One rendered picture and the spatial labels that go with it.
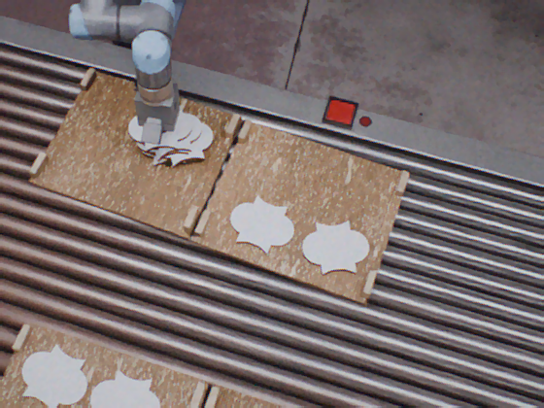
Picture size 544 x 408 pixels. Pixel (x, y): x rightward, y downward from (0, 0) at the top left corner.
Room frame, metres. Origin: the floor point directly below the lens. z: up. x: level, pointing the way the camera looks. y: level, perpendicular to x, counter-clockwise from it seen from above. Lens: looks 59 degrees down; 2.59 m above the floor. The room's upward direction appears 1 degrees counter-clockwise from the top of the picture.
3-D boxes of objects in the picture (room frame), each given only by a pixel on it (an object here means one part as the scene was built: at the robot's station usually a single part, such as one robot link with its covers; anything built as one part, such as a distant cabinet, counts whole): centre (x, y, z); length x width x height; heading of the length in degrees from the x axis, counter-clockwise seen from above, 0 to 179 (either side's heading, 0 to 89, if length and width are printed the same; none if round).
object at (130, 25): (1.13, 0.14, 1.26); 0.11 x 0.11 x 0.08; 86
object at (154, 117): (1.01, 0.14, 1.11); 0.12 x 0.09 x 0.16; 167
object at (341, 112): (1.12, -0.31, 0.92); 0.06 x 0.06 x 0.01; 71
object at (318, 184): (0.85, -0.20, 0.93); 0.41 x 0.35 x 0.02; 67
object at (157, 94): (1.03, 0.13, 1.19); 0.08 x 0.08 x 0.05
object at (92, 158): (1.02, 0.19, 0.93); 0.41 x 0.35 x 0.02; 68
